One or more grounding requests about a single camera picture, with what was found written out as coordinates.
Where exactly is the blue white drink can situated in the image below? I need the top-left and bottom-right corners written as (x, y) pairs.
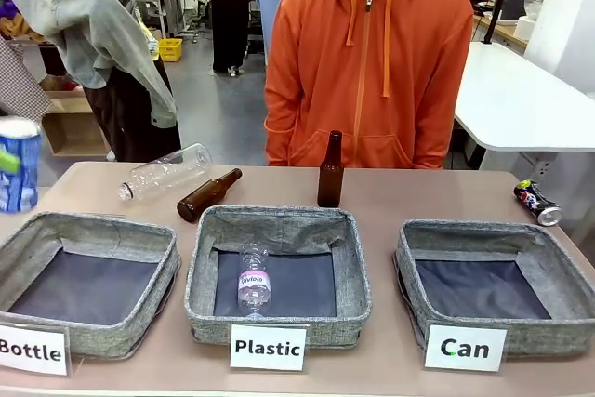
top-left (0, 116), bottom-right (43, 215)

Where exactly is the grey fabric basket bottle label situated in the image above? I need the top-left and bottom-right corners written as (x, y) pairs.
top-left (0, 210), bottom-right (182, 362)

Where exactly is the grey fabric basket plastic label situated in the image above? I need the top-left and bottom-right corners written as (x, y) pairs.
top-left (183, 204), bottom-right (374, 351)

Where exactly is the white sign reading Can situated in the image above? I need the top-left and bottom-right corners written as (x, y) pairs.
top-left (423, 323), bottom-right (509, 375)

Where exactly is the crushed dark blue soda can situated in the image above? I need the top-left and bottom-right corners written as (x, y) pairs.
top-left (512, 179), bottom-right (562, 228)

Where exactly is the grey fabric basket can label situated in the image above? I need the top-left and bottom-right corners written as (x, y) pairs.
top-left (394, 218), bottom-right (595, 360)

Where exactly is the light wooden open box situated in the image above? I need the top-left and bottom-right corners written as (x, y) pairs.
top-left (40, 88), bottom-right (112, 159)

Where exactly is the checkered grey cloth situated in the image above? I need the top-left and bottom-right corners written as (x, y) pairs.
top-left (0, 35), bottom-right (53, 125)

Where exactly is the large clear plastic bottle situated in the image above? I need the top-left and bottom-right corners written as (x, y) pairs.
top-left (118, 142), bottom-right (215, 203)

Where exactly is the person in grey hoodie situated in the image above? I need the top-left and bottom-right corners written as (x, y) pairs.
top-left (4, 0), bottom-right (183, 164)

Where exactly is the white sign reading Bottle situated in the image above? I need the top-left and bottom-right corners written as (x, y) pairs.
top-left (0, 322), bottom-right (72, 377)

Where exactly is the yellow plastic crate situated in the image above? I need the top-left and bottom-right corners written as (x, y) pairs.
top-left (157, 37), bottom-right (184, 63)

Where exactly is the brown glass beer bottle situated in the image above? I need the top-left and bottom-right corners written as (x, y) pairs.
top-left (317, 129), bottom-right (346, 209)
top-left (176, 167), bottom-right (245, 223)

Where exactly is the person in black trousers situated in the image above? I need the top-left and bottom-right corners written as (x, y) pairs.
top-left (205, 0), bottom-right (256, 78)

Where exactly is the small water bottle pink label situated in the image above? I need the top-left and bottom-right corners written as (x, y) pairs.
top-left (236, 240), bottom-right (272, 320)

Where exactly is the white sign reading Plastic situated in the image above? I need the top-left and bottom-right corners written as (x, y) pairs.
top-left (229, 323), bottom-right (309, 373)

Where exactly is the person in orange hoodie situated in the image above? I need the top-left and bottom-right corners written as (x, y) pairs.
top-left (263, 0), bottom-right (475, 171)

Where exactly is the white side table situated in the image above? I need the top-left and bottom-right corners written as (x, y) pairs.
top-left (452, 40), bottom-right (595, 170)

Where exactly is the white paper roll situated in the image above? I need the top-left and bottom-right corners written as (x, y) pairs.
top-left (512, 15), bottom-right (540, 41)

